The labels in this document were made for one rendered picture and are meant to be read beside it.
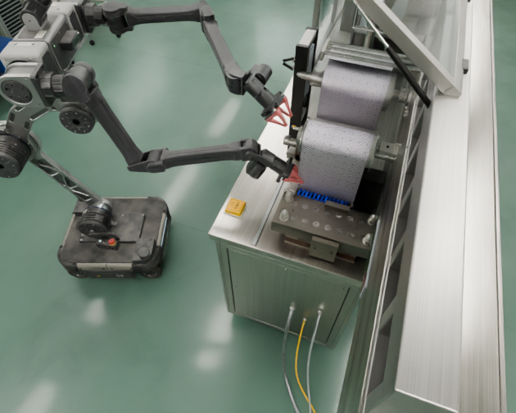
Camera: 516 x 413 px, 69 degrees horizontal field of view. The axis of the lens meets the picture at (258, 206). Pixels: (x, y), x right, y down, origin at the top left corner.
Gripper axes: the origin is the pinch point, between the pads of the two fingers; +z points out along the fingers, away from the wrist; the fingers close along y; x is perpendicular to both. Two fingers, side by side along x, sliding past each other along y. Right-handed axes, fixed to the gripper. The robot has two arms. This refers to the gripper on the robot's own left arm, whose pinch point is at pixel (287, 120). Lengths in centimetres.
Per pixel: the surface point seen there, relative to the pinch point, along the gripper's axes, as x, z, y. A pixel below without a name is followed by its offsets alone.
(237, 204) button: -37.9, 12.2, 16.8
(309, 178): -6.8, 21.8, 7.9
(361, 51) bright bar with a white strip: 23.3, 4.8, -29.4
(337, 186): 0.0, 30.7, 7.8
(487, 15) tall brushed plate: 51, 39, -76
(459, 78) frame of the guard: 58, 11, 17
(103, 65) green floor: -258, -109, -172
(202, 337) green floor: -118, 61, 49
